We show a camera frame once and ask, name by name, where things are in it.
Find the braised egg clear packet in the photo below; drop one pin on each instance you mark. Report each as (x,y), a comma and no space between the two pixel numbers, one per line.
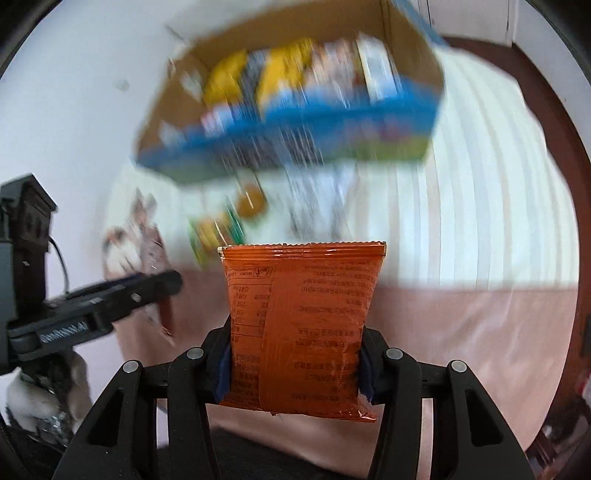
(251,203)

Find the cat print striped blanket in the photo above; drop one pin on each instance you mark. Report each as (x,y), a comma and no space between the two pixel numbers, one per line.
(461,230)

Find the yellow snack packet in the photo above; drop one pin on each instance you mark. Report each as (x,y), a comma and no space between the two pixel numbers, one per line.
(226,78)

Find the pink panda print packet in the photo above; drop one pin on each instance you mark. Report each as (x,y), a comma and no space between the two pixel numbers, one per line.
(332,64)

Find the grey white snack packet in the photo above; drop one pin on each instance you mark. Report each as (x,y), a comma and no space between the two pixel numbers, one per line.
(341,189)

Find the orange snack packet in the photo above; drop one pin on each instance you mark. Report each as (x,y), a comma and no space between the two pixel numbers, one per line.
(300,332)

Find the large black yellow packet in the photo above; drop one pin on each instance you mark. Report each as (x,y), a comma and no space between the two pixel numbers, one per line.
(281,69)

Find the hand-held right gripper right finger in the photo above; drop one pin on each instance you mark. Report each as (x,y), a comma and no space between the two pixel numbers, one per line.
(397,392)

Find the cardboard box blue print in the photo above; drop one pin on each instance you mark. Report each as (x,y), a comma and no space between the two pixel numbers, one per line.
(300,124)

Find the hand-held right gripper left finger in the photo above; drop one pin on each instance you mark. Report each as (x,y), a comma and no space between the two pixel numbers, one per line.
(194,392)

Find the cream white snack packet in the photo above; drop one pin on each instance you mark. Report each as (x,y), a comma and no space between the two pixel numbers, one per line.
(376,64)

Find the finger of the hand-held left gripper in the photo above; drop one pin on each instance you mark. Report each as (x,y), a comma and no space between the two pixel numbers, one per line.
(138,288)

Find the green snack packet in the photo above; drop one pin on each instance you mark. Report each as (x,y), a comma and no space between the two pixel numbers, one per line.
(212,233)

